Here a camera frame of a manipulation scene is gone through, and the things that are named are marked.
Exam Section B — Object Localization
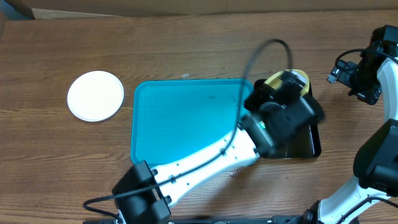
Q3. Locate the yellow-green plate with ketchup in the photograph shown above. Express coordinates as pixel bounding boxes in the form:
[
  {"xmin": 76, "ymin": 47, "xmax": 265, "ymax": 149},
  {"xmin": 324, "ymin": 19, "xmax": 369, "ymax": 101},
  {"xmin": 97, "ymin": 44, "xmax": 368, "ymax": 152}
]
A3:
[{"xmin": 264, "ymin": 69, "xmax": 310, "ymax": 96}]

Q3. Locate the black water tray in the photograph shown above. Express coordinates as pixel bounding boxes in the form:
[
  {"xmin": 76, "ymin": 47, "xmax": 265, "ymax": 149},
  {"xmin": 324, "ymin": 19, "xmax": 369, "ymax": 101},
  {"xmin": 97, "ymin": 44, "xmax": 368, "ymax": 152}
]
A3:
[{"xmin": 256, "ymin": 85, "xmax": 325, "ymax": 158}]

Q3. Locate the white plate with ketchup streak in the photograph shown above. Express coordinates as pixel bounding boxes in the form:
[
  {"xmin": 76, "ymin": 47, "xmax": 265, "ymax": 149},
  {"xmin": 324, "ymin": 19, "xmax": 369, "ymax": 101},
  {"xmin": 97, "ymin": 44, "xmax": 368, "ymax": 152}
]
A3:
[{"xmin": 67, "ymin": 70, "xmax": 124, "ymax": 122}]

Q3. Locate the cardboard panel at back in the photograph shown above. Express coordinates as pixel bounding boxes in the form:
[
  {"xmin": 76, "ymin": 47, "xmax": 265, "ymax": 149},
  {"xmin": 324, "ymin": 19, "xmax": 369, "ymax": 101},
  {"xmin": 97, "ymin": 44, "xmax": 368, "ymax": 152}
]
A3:
[{"xmin": 1, "ymin": 0, "xmax": 397, "ymax": 18}]

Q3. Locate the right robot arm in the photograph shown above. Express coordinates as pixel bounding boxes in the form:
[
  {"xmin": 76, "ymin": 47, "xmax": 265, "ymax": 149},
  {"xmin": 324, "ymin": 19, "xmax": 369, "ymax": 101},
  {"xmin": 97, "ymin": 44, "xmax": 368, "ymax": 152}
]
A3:
[{"xmin": 291, "ymin": 25, "xmax": 397, "ymax": 224}]

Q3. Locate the turquoise plastic tray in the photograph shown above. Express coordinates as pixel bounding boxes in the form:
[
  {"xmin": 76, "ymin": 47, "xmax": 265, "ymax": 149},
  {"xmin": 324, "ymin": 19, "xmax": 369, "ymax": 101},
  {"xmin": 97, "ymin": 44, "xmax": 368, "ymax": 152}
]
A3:
[{"xmin": 131, "ymin": 79, "xmax": 253, "ymax": 167}]

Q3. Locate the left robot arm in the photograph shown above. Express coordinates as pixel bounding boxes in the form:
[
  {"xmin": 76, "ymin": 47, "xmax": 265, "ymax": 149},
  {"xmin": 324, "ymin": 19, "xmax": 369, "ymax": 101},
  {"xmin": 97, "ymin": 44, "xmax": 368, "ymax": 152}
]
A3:
[{"xmin": 112, "ymin": 69, "xmax": 324, "ymax": 223}]

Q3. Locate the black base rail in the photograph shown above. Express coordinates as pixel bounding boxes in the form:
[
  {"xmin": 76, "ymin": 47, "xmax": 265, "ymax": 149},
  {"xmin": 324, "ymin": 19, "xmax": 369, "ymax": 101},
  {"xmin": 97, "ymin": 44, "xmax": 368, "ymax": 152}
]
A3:
[{"xmin": 82, "ymin": 212, "xmax": 315, "ymax": 224}]

